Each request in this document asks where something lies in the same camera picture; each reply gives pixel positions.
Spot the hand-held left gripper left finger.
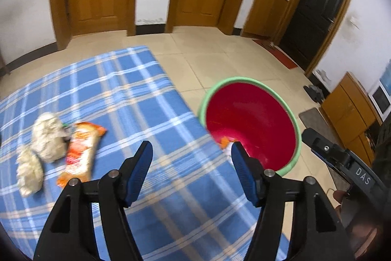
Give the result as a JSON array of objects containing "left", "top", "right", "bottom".
[{"left": 33, "top": 141, "right": 154, "bottom": 261}]

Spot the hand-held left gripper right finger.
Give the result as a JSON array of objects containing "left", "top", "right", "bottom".
[{"left": 230, "top": 142, "right": 356, "bottom": 261}]

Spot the orange plastic bag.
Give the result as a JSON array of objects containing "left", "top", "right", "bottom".
[{"left": 218, "top": 136, "right": 237, "bottom": 154}]

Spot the red bin with green rim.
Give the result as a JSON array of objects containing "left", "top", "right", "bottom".
[{"left": 198, "top": 77, "right": 303, "bottom": 177}]

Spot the orange snack wrapper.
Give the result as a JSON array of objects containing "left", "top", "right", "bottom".
[{"left": 56, "top": 122, "right": 107, "bottom": 188}]

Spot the white paper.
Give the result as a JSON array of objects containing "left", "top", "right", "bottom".
[
  {"left": 16, "top": 147, "right": 44, "bottom": 197},
  {"left": 31, "top": 112, "right": 68, "bottom": 163}
]

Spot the person's right hand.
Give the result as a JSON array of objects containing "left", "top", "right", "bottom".
[{"left": 332, "top": 189, "right": 352, "bottom": 222}]

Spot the person's camouflage clothing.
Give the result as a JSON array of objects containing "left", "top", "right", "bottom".
[{"left": 371, "top": 123, "right": 391, "bottom": 191}]

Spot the grey floor mat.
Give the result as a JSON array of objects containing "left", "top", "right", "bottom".
[{"left": 298, "top": 107, "right": 337, "bottom": 142}]

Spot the wooden cabinet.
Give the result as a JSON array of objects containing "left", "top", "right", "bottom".
[{"left": 319, "top": 71, "right": 379, "bottom": 167}]

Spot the dark slipper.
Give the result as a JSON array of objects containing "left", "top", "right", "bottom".
[
  {"left": 310, "top": 87, "right": 324, "bottom": 103},
  {"left": 303, "top": 84, "right": 318, "bottom": 99}
]

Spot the blue plaid tablecloth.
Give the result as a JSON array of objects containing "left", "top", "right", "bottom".
[{"left": 0, "top": 45, "right": 289, "bottom": 261}]

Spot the red doormat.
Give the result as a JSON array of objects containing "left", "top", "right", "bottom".
[{"left": 252, "top": 39, "right": 298, "bottom": 69}]

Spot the black door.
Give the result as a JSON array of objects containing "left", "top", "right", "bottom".
[{"left": 273, "top": 0, "right": 358, "bottom": 78}]

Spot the wooden wall panel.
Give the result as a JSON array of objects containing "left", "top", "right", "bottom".
[{"left": 241, "top": 0, "right": 289, "bottom": 40}]

